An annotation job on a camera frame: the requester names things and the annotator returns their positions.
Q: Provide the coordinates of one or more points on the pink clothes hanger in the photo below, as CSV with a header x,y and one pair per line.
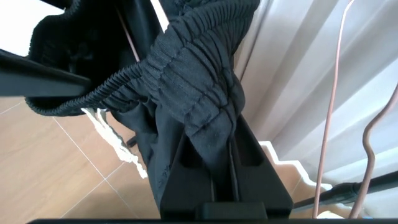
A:
x,y
329,109
130,43

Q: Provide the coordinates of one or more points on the beige curtain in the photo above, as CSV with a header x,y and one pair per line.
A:
x,y
295,77

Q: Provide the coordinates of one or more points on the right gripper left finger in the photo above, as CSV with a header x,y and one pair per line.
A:
x,y
183,193

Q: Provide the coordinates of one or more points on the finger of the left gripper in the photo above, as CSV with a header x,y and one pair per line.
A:
x,y
31,81

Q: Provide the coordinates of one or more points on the black shorts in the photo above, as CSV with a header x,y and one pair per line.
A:
x,y
186,77

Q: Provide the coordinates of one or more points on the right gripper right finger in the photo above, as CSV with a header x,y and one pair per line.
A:
x,y
264,186

